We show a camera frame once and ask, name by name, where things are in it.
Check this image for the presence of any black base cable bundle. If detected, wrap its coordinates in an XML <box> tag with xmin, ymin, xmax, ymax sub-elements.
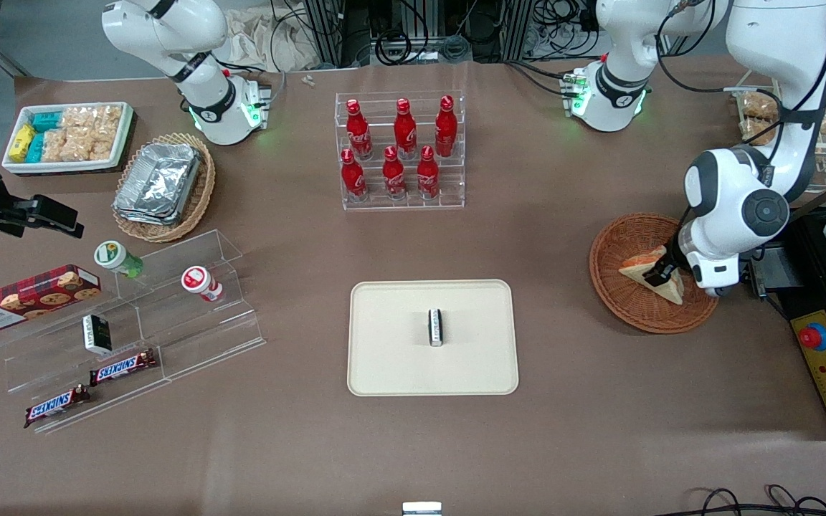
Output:
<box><xmin>505</xmin><ymin>60</ymin><xmax>573</xmax><ymax>98</ymax></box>

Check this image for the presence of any aluminium frame rack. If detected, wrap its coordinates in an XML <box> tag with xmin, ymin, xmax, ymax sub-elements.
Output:
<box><xmin>303</xmin><ymin>0</ymin><xmax>597</xmax><ymax>67</ymax></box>

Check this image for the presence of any beige crumpled cloth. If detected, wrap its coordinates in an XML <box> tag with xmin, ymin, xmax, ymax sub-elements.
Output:
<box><xmin>223</xmin><ymin>6</ymin><xmax>321</xmax><ymax>72</ymax></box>

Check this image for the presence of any green lidded snack cup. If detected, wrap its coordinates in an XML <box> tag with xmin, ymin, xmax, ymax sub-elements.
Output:
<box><xmin>94</xmin><ymin>240</ymin><xmax>145</xmax><ymax>279</ymax></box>

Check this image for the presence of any black grey power box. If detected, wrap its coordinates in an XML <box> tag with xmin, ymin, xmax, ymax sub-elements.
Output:
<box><xmin>743</xmin><ymin>244</ymin><xmax>787</xmax><ymax>298</ymax></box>

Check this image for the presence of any black coiled cable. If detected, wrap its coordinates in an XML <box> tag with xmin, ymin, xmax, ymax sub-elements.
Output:
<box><xmin>528</xmin><ymin>0</ymin><xmax>600</xmax><ymax>62</ymax></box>
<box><xmin>374</xmin><ymin>29</ymin><xmax>414</xmax><ymax>67</ymax></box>

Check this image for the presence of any beige plastic serving tray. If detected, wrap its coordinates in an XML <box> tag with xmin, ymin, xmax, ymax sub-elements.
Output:
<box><xmin>347</xmin><ymin>279</ymin><xmax>520</xmax><ymax>397</ymax></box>

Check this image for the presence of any black floor cable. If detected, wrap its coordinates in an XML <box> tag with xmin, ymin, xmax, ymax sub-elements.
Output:
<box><xmin>675</xmin><ymin>485</ymin><xmax>826</xmax><ymax>516</ymax></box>

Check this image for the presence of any yellow snack pack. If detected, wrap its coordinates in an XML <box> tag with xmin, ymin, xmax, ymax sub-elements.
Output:
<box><xmin>10</xmin><ymin>125</ymin><xmax>35</xmax><ymax>162</ymax></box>

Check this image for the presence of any aluminium foil tray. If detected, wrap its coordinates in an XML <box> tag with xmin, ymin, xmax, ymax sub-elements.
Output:
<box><xmin>113</xmin><ymin>142</ymin><xmax>202</xmax><ymax>219</ymax></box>
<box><xmin>113</xmin><ymin>193</ymin><xmax>195</xmax><ymax>227</ymax></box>

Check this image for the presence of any round brown wicker basket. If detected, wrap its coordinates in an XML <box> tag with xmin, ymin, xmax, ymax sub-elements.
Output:
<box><xmin>589</xmin><ymin>213</ymin><xmax>721</xmax><ymax>335</ymax></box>

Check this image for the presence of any clear rice cracker bag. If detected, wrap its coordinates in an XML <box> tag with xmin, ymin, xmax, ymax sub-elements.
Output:
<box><xmin>44</xmin><ymin>129</ymin><xmax>73</xmax><ymax>163</ymax></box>
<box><xmin>70</xmin><ymin>130</ymin><xmax>120</xmax><ymax>163</ymax></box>
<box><xmin>62</xmin><ymin>106</ymin><xmax>98</xmax><ymax>134</ymax></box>
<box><xmin>94</xmin><ymin>105</ymin><xmax>124</xmax><ymax>134</ymax></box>

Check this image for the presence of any clear acrylic bottle rack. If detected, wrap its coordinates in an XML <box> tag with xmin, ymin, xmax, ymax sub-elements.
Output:
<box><xmin>335</xmin><ymin>90</ymin><xmax>466</xmax><ymax>211</ymax></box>

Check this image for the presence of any red cola bottle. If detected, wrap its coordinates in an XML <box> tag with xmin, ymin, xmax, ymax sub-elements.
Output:
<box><xmin>341</xmin><ymin>148</ymin><xmax>368</xmax><ymax>201</ymax></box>
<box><xmin>417</xmin><ymin>145</ymin><xmax>440</xmax><ymax>200</ymax></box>
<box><xmin>382</xmin><ymin>146</ymin><xmax>407</xmax><ymax>201</ymax></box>
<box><xmin>346</xmin><ymin>99</ymin><xmax>373</xmax><ymax>161</ymax></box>
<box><xmin>435</xmin><ymin>95</ymin><xmax>458</xmax><ymax>158</ymax></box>
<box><xmin>394</xmin><ymin>98</ymin><xmax>417</xmax><ymax>160</ymax></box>

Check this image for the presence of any clear acrylic stepped display stand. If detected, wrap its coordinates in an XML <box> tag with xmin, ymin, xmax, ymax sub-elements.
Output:
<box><xmin>0</xmin><ymin>229</ymin><xmax>267</xmax><ymax>436</ymax></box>

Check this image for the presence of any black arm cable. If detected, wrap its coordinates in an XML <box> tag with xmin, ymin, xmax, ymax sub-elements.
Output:
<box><xmin>657</xmin><ymin>0</ymin><xmax>826</xmax><ymax>237</ymax></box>

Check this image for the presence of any white rectangular snack bin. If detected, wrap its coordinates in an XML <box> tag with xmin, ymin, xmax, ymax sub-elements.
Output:
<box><xmin>2</xmin><ymin>102</ymin><xmax>136</xmax><ymax>176</ymax></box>

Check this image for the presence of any red tartan cookie box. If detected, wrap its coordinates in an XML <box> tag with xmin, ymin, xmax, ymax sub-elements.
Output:
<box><xmin>0</xmin><ymin>264</ymin><xmax>102</xmax><ymax>335</ymax></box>

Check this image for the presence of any Snickers chocolate bar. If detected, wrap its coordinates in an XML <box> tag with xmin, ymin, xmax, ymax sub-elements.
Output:
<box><xmin>89</xmin><ymin>349</ymin><xmax>158</xmax><ymax>386</ymax></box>
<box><xmin>24</xmin><ymin>385</ymin><xmax>91</xmax><ymax>429</ymax></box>

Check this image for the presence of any oval light wicker basket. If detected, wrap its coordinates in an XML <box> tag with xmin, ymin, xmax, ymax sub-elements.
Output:
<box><xmin>112</xmin><ymin>133</ymin><xmax>217</xmax><ymax>243</ymax></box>

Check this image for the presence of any triangular sandwich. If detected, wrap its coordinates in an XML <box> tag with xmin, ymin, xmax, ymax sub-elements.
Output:
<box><xmin>618</xmin><ymin>245</ymin><xmax>686</xmax><ymax>306</ymax></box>

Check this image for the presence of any red lidded snack cup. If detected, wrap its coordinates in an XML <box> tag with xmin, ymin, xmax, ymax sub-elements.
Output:
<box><xmin>181</xmin><ymin>266</ymin><xmax>224</xmax><ymax>302</ymax></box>

